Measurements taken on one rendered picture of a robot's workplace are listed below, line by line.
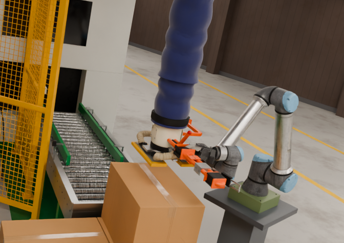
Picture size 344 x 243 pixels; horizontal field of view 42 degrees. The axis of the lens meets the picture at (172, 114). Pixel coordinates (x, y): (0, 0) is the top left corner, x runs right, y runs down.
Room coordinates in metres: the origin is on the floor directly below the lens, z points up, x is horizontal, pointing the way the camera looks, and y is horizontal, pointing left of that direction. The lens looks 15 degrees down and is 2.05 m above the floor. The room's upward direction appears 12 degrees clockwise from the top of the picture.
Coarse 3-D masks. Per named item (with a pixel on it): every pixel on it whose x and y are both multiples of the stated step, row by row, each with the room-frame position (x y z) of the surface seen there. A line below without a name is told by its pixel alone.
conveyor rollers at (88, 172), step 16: (64, 112) 4.81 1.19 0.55; (64, 128) 4.28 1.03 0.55; (80, 128) 4.37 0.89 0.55; (80, 144) 3.92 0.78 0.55; (96, 144) 4.06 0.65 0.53; (80, 160) 3.55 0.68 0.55; (96, 160) 3.62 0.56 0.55; (112, 160) 3.76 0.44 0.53; (80, 176) 3.27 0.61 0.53; (96, 176) 3.33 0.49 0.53; (80, 192) 3.00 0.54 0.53; (96, 192) 3.06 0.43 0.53
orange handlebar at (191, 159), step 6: (192, 126) 2.80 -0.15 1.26; (186, 132) 2.64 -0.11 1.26; (192, 132) 2.66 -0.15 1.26; (198, 132) 2.69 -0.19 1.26; (174, 144) 2.38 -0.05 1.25; (186, 156) 2.24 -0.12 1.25; (192, 156) 2.23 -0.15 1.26; (192, 162) 2.17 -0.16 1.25; (198, 162) 2.19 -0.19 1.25; (204, 174) 2.05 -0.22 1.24; (222, 186) 1.96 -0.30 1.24
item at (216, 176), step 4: (208, 172) 2.02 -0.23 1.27; (212, 172) 2.03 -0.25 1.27; (216, 172) 2.04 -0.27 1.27; (204, 176) 2.02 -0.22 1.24; (208, 176) 2.01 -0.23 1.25; (212, 176) 1.98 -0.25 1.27; (216, 176) 1.99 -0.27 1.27; (220, 176) 2.00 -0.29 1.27; (204, 180) 2.02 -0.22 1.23; (208, 180) 2.01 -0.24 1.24; (212, 180) 1.96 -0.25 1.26; (216, 180) 1.96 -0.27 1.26; (220, 180) 1.97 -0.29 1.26; (224, 180) 1.98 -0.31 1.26; (208, 184) 1.99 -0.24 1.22; (212, 184) 1.95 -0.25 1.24; (212, 188) 1.96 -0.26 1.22; (216, 188) 1.97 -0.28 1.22
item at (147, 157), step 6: (132, 144) 2.60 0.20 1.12; (138, 144) 2.58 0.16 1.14; (144, 144) 2.55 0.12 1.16; (138, 150) 2.51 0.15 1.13; (144, 150) 2.49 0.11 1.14; (144, 156) 2.42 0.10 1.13; (150, 156) 2.42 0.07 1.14; (150, 162) 2.34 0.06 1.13; (156, 162) 2.36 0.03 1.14; (162, 162) 2.38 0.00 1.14
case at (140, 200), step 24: (120, 168) 2.62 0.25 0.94; (144, 168) 2.70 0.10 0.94; (168, 168) 2.79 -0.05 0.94; (120, 192) 2.45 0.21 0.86; (144, 192) 2.35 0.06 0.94; (168, 192) 2.42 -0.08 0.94; (192, 192) 2.49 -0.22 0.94; (120, 216) 2.39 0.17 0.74; (144, 216) 2.18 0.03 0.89; (168, 216) 2.24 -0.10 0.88; (192, 216) 2.31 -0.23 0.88; (120, 240) 2.32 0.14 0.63; (144, 240) 2.19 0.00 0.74; (168, 240) 2.25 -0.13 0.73; (192, 240) 2.32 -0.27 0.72
